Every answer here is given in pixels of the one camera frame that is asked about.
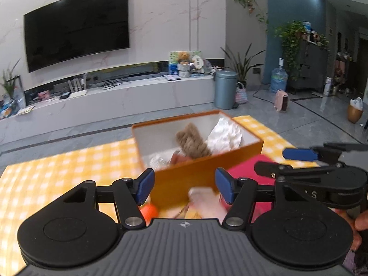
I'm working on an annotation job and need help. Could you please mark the black wall television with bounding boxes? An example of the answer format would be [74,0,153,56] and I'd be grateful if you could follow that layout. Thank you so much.
[23,0,130,73]

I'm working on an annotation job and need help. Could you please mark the white bear holder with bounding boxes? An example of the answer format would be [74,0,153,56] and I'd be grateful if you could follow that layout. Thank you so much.
[177,63,192,78]

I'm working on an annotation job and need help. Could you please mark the orange cardboard box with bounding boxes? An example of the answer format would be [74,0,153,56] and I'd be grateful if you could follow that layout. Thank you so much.
[132,110,264,210]

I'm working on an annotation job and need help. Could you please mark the purple fluffy clothing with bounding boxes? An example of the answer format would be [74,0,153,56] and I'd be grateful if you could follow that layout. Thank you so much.
[342,249,361,276]

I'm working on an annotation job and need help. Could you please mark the white cloth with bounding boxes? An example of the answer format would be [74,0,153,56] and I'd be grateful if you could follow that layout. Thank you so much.
[206,117,244,152]

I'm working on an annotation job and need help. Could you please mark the woven handbag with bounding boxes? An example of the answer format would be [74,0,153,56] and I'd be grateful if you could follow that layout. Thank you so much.
[235,82,248,105]

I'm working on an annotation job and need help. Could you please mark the person's right hand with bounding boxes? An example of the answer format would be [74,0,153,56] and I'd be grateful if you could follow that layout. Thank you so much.
[335,208,368,251]

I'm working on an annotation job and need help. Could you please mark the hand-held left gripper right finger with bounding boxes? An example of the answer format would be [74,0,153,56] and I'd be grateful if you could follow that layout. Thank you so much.
[216,167,314,228]

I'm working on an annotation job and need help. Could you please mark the yellow checked tablecloth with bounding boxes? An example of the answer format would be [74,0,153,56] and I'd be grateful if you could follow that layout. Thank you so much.
[0,115,319,276]

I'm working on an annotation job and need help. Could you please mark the black cables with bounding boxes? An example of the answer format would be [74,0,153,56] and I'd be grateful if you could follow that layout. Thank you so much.
[102,79,131,88]

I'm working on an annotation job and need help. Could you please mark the green picture board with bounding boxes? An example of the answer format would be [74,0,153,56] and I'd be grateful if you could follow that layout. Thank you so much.
[169,50,202,74]

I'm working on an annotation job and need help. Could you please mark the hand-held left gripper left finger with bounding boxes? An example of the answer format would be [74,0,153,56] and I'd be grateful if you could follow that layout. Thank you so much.
[62,168,156,229]

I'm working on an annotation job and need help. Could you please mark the blue water jug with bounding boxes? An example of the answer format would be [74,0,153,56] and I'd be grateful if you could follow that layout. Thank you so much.
[270,57,288,94]

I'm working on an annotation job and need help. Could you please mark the golden vase with white bag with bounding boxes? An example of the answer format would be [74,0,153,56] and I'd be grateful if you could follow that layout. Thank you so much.
[347,97,364,124]

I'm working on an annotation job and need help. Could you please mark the green plant in glass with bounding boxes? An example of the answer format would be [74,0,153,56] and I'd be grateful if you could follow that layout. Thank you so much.
[0,59,22,102]

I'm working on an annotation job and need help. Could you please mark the hanging vine plant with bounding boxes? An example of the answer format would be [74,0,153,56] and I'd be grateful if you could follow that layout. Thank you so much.
[231,0,269,32]

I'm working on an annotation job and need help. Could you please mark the loose papers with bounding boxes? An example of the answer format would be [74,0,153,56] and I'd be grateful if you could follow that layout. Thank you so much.
[16,105,35,116]

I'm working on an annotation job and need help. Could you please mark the black power cable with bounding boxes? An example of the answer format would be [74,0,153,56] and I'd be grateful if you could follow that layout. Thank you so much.
[252,88,275,104]

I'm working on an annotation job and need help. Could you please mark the pink white object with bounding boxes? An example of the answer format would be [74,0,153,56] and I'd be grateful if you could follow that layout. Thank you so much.
[188,187,229,221]

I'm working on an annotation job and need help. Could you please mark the dark cabinet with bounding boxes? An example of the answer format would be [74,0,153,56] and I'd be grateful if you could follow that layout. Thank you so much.
[289,39,330,92]

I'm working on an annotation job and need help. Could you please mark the white router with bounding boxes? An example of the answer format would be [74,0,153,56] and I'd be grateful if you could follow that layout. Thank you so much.
[67,78,88,98]

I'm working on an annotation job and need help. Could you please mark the brown rope toy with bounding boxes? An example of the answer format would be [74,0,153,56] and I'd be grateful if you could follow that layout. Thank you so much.
[175,123,212,159]

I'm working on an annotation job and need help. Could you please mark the white printed bag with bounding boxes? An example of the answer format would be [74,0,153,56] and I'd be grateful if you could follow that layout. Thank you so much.
[13,85,26,110]

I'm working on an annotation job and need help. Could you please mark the orange-brown sponge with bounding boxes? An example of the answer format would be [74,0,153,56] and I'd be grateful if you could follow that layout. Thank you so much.
[171,152,196,166]

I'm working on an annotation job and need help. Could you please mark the pink space heater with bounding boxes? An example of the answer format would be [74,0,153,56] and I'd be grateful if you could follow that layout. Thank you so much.
[274,90,289,112]

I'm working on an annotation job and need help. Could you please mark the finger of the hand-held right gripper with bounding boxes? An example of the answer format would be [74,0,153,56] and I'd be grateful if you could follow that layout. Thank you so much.
[254,161,345,181]
[282,143,368,163]

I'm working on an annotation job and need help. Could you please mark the silver crinkled cloth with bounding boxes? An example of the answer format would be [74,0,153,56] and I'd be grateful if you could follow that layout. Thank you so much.
[148,152,173,170]

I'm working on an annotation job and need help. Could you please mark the long-leaf potted plant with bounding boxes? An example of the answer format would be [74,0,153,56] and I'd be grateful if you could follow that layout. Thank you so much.
[220,44,266,88]

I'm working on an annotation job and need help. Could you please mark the grey metal trash can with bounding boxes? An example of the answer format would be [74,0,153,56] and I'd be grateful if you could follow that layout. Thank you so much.
[214,70,239,110]

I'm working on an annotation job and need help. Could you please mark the white marble television console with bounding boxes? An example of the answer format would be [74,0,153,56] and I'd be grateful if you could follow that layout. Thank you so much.
[0,75,216,145]

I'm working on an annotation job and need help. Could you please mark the pothos plant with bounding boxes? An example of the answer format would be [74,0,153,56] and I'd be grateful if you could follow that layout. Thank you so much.
[274,20,309,81]

